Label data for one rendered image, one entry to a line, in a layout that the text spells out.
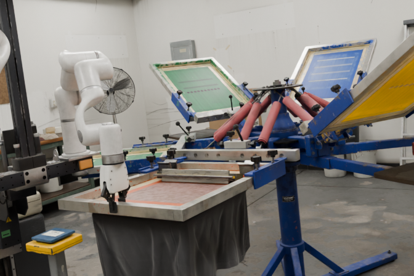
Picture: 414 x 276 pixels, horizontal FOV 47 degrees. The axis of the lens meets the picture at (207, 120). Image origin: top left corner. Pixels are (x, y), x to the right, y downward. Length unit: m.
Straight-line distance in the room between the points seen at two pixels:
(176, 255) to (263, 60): 5.02
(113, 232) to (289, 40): 4.85
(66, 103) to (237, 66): 4.75
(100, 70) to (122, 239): 0.63
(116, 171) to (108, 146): 0.09
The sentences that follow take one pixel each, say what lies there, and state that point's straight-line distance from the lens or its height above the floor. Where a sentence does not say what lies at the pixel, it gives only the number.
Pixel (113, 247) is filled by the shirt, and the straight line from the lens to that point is 1.92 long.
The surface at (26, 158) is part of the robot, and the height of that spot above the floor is 1.17.
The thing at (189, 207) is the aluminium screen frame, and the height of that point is 1.02.
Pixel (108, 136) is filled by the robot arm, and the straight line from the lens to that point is 1.65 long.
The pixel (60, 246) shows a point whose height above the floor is 0.94.
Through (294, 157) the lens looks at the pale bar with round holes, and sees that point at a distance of 2.19.
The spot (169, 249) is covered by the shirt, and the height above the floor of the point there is 0.84.
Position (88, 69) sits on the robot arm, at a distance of 1.82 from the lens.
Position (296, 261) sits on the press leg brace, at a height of 0.29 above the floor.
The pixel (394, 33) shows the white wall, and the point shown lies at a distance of 6.00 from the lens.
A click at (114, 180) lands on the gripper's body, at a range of 1.67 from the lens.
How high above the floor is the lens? 1.45
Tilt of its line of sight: 6 degrees down
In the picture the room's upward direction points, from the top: 6 degrees counter-clockwise
